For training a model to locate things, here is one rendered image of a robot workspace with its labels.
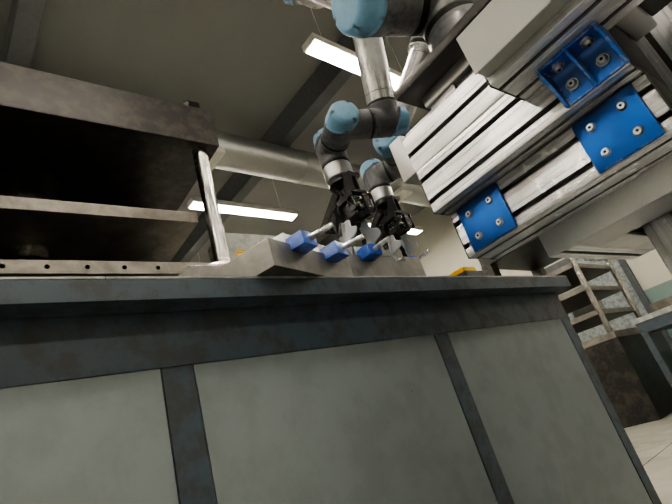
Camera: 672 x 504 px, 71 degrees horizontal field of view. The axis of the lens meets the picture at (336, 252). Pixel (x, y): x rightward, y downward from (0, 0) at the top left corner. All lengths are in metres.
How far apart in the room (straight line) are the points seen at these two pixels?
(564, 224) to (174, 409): 0.68
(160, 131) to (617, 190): 1.66
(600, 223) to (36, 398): 0.84
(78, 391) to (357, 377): 0.48
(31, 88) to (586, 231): 1.79
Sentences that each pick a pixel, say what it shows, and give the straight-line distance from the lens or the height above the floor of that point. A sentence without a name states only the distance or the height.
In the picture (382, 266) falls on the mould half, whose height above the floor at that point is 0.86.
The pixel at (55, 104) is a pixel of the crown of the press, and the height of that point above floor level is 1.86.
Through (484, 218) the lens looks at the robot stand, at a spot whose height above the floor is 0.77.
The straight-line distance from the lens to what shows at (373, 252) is 1.11.
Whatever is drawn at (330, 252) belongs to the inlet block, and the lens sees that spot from 0.95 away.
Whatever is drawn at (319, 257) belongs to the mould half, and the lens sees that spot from 0.94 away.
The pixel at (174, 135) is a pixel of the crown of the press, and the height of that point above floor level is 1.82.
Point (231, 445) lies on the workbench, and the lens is 0.78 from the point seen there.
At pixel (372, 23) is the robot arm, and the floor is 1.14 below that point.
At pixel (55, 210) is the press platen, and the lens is 1.88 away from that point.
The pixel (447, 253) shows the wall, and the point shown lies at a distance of 9.02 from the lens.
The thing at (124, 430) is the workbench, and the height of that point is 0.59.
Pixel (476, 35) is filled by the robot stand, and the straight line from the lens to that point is 0.72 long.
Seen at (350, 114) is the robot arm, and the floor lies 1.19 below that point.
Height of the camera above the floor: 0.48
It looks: 23 degrees up
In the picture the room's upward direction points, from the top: 18 degrees counter-clockwise
